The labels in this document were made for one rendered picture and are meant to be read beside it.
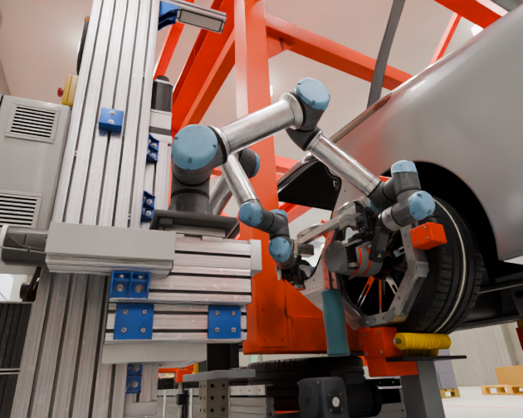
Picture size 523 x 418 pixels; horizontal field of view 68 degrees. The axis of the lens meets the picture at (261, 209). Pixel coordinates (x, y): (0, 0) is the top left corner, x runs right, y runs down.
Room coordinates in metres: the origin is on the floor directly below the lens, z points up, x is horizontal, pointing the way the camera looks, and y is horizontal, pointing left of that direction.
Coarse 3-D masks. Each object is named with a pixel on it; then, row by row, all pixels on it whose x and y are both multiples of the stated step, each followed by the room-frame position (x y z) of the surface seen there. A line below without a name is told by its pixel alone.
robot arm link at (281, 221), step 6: (276, 210) 1.28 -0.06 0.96; (282, 210) 1.28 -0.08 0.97; (276, 216) 1.25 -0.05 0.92; (282, 216) 1.28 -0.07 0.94; (276, 222) 1.25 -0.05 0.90; (282, 222) 1.27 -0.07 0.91; (288, 222) 1.31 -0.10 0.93; (270, 228) 1.24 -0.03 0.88; (276, 228) 1.26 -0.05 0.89; (282, 228) 1.28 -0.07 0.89; (288, 228) 1.30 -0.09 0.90; (270, 234) 1.29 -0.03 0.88; (276, 234) 1.27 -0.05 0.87; (282, 234) 1.27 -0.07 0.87; (288, 234) 1.29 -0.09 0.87
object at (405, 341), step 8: (400, 336) 1.47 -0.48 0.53; (408, 336) 1.47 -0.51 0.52; (416, 336) 1.49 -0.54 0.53; (424, 336) 1.51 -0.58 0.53; (432, 336) 1.53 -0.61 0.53; (440, 336) 1.56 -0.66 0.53; (448, 336) 1.57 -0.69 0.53; (400, 344) 1.48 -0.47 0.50; (408, 344) 1.47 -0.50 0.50; (416, 344) 1.48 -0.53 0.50; (424, 344) 1.51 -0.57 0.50; (432, 344) 1.52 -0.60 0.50; (440, 344) 1.55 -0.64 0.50; (448, 344) 1.57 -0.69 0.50
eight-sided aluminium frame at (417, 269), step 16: (416, 224) 1.37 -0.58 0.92; (336, 240) 1.78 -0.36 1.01; (416, 256) 1.35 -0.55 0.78; (416, 272) 1.35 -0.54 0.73; (336, 288) 1.80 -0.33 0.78; (400, 288) 1.42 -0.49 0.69; (416, 288) 1.41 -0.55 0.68; (400, 304) 1.44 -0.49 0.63; (352, 320) 1.67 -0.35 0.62; (368, 320) 1.59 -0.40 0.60; (384, 320) 1.52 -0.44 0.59; (400, 320) 1.49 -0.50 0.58
